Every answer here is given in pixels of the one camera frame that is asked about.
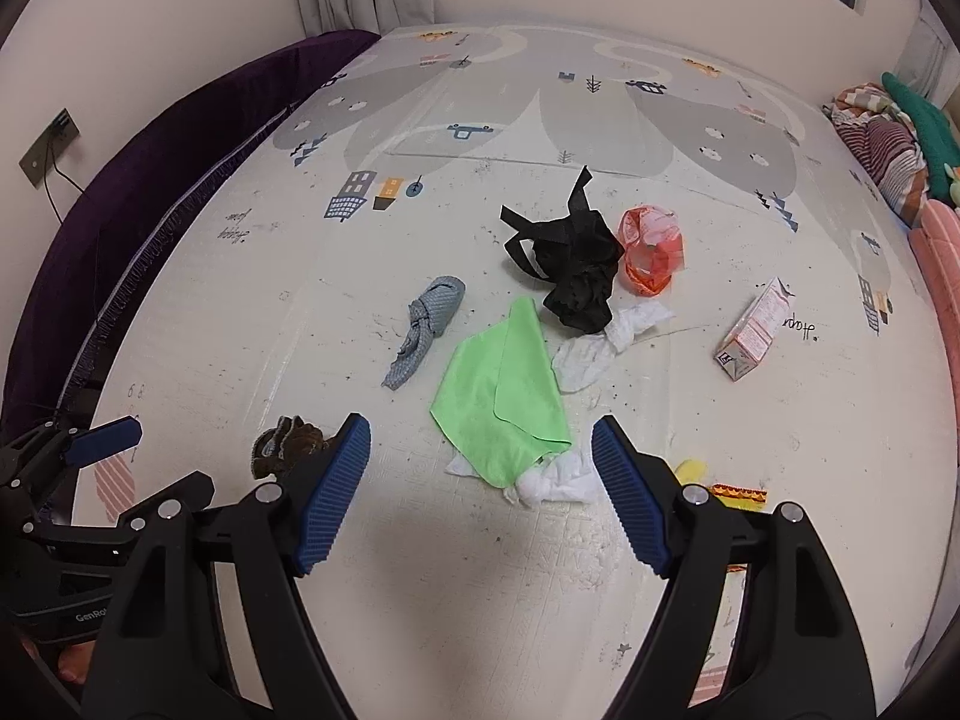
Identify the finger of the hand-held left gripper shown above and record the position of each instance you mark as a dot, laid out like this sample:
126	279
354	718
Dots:
105	441
124	499

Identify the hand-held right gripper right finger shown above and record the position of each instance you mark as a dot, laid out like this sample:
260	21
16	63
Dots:
630	499

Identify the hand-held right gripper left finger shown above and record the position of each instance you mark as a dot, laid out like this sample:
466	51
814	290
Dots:
334	499

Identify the green cloth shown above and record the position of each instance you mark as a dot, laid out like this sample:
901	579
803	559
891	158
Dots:
499	390

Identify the grey-blue checked cloth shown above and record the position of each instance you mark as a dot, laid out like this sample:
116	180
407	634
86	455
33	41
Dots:
431	315

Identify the person's left hand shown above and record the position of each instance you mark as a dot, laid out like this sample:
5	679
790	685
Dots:
67	664

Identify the yellow scrap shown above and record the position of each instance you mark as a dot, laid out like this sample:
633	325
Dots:
690	471

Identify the brown crumpled cloth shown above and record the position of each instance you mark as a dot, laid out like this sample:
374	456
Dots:
296	439

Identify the white crumpled tissue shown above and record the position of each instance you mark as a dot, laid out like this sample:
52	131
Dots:
555	484

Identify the red yellow snack wrapper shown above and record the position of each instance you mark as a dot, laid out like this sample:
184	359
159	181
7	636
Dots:
739	493

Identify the white flat tissue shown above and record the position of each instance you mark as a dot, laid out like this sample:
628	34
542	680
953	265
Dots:
592	356

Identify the pink carton box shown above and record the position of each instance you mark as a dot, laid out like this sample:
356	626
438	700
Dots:
754	330

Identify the orange plastic bag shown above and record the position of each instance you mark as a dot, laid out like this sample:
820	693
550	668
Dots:
651	251

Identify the black plastic bag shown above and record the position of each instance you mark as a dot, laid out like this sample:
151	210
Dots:
577	255

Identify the purple velvet cloth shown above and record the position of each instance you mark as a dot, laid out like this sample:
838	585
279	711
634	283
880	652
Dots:
150	165

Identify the pink cushion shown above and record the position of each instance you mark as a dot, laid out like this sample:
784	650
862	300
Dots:
941	262

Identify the striped blanket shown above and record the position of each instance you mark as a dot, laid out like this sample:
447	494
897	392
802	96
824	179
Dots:
881	150

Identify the green plush toy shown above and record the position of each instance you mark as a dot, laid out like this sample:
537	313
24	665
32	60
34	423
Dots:
926	131

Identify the wall socket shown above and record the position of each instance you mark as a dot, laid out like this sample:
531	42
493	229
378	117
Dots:
49	146

